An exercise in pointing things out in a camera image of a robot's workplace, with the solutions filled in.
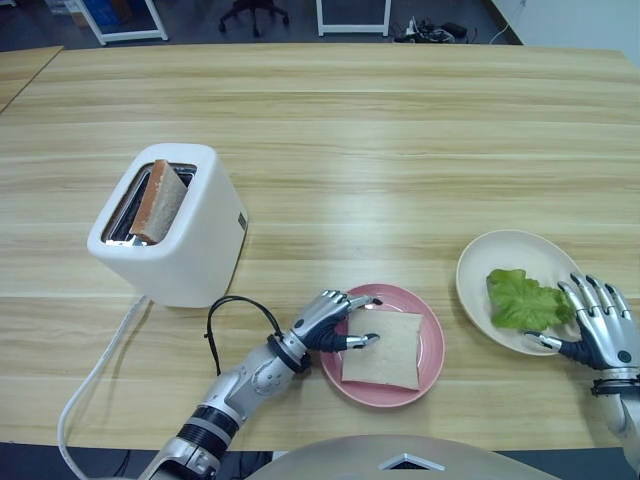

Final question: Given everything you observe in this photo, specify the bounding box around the robot body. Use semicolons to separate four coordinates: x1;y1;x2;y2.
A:
243;434;562;480

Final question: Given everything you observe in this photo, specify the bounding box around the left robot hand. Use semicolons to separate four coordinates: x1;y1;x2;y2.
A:
290;289;383;354

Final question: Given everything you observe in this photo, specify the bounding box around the white cord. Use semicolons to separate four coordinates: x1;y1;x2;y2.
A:
56;294;152;480

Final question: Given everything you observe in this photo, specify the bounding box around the white floor cable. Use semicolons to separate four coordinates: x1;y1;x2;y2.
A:
488;18;512;46

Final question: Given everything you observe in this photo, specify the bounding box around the cream toaster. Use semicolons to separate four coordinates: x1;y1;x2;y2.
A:
86;143;250;309

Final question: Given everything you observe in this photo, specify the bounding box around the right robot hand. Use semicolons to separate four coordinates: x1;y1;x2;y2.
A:
522;272;640;372

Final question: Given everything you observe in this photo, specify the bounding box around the black office chair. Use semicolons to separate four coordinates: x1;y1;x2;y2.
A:
217;0;291;39

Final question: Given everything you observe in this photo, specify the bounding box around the pink plate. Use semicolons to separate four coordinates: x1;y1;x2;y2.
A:
319;283;446;409

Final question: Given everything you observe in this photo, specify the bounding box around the cream plate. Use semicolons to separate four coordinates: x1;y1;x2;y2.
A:
455;229;595;357

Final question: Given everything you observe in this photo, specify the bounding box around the green lettuce leaf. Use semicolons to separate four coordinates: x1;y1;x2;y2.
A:
485;268;576;332

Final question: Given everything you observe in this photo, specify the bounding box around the black cable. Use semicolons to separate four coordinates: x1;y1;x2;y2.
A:
203;295;284;377

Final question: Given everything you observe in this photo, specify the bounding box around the bread slice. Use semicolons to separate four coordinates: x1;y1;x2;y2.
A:
340;312;424;392
128;158;192;246

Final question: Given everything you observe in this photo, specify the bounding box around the white table frame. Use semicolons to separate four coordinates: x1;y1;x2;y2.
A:
78;0;170;47
314;0;393;38

